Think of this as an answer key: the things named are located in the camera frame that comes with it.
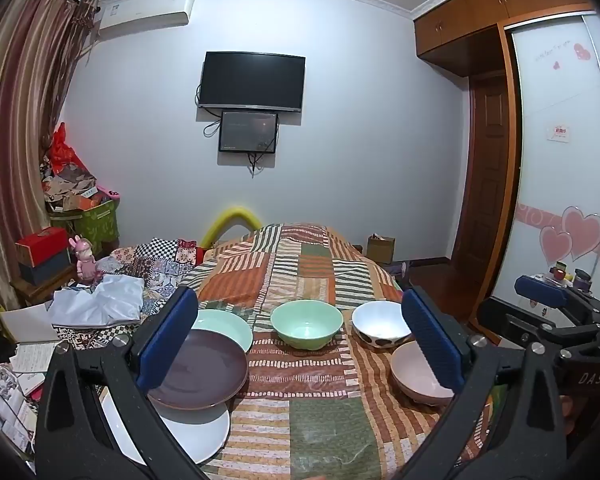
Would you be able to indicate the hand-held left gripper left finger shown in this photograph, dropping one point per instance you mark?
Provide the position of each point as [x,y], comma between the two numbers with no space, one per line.
[164,347]

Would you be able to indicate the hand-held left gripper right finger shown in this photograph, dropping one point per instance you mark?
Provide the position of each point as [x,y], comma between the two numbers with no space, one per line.
[435,347]

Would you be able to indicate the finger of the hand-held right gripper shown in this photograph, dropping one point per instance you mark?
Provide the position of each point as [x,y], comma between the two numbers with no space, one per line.
[505,321]
[540,291]

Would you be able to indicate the pink bowl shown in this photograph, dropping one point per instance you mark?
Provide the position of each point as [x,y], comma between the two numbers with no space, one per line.
[412,370]

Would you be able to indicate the purple brown plate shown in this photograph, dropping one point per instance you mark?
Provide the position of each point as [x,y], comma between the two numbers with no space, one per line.
[205,370]

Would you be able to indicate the mint green plate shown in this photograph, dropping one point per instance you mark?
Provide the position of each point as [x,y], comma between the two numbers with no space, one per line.
[220,325]

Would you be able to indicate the white bowl with spotted outside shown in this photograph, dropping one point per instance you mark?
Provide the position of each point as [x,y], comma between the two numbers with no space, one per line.
[380,322]

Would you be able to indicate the white plate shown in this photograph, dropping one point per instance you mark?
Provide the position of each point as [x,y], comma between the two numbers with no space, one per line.
[195,435]

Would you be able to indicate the green bowl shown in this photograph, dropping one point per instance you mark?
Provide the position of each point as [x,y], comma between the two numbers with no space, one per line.
[305,325]

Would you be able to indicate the red small jar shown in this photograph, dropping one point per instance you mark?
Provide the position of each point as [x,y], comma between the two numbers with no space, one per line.
[560,272]

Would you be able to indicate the dark purple jar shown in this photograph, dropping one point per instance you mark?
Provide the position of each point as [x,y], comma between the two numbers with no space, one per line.
[582,279]

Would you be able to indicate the white cloth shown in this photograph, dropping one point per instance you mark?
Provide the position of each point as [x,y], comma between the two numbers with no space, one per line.
[105,300]

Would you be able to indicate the checkered patchwork quilt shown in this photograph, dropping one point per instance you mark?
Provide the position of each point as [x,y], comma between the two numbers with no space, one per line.
[155,270]

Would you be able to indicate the white wardrobe door with hearts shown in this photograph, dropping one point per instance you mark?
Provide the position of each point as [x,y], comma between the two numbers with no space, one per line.
[555,185]

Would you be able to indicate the brown cardboard box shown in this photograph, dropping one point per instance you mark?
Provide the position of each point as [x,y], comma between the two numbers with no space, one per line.
[380,250]

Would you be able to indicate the pink rabbit toy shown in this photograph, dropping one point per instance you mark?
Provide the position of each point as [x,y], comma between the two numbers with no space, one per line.
[86,260]

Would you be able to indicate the white notebook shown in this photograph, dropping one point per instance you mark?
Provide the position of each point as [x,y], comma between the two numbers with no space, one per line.
[32,365]

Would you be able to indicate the brown wooden door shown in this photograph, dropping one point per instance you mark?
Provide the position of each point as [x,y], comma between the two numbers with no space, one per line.
[485,170]

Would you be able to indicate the white paper sheet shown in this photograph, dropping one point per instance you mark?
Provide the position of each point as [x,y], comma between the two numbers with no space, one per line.
[25,322]

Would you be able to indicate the dark grey box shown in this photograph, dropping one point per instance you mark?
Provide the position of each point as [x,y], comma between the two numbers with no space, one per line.
[45,270]

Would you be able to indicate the wooden bedside table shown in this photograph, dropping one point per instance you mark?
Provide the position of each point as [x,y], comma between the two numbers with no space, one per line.
[30,292]

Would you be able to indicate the yellow foam tube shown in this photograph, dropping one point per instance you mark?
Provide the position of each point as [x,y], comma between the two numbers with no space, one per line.
[230,212]

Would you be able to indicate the striped patchwork blanket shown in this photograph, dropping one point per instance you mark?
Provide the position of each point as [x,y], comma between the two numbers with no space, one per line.
[300,270]

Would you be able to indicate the red box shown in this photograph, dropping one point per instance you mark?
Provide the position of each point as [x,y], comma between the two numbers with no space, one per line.
[40,245]

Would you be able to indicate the red plastic bag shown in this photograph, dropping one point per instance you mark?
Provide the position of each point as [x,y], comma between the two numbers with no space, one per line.
[62,152]

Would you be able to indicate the wooden overhead cabinet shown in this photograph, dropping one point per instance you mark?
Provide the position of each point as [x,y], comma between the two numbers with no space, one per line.
[455,35]

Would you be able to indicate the striped brown curtain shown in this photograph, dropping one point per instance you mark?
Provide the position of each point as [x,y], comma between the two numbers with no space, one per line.
[25,110]

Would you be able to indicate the white air conditioner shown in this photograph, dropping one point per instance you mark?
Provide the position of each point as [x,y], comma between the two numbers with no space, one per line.
[145,12]

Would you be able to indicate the small black wall monitor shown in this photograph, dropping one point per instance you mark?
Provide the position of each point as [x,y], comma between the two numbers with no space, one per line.
[247,131]

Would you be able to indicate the black wall television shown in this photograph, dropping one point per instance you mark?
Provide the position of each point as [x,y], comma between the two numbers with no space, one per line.
[252,80]

